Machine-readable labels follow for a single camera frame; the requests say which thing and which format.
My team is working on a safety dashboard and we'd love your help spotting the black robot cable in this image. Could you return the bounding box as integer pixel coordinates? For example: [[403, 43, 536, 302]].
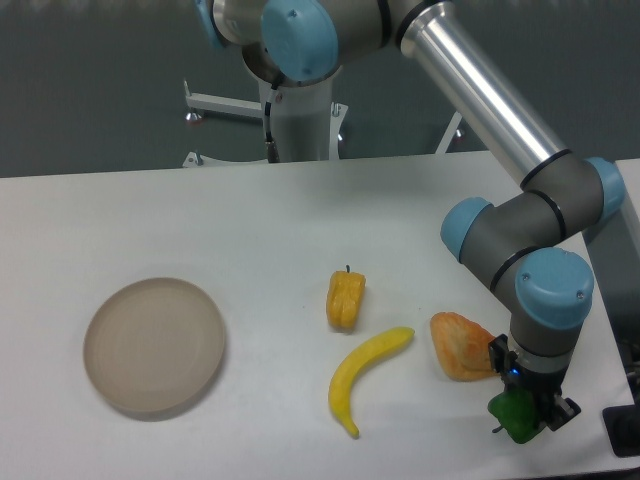
[[264, 73, 287, 165]]

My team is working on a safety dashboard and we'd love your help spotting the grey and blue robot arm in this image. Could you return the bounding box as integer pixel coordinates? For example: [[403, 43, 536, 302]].
[[195, 1, 626, 443]]

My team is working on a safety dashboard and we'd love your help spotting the orange toy pepper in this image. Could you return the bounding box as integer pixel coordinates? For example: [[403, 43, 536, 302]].
[[430, 312, 497, 382]]

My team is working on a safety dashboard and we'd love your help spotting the yellow toy banana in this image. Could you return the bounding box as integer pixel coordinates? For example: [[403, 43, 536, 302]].
[[327, 326, 415, 439]]

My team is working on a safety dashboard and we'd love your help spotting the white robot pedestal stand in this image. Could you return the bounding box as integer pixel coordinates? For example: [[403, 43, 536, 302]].
[[184, 44, 469, 163]]

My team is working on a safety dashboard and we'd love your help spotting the beige round plate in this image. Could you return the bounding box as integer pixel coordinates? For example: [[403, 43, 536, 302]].
[[83, 278, 226, 421]]

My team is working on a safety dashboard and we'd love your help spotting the black device at table edge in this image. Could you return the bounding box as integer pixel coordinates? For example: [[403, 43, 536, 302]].
[[602, 405, 639, 458]]

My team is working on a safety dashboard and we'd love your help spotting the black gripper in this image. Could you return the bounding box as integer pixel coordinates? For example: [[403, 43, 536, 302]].
[[488, 335, 581, 431]]

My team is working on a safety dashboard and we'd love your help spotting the green toy pepper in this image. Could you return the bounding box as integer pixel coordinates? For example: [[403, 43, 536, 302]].
[[487, 388, 541, 444]]

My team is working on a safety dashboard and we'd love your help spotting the yellow toy pepper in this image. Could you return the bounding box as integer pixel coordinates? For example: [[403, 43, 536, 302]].
[[325, 265, 366, 331]]

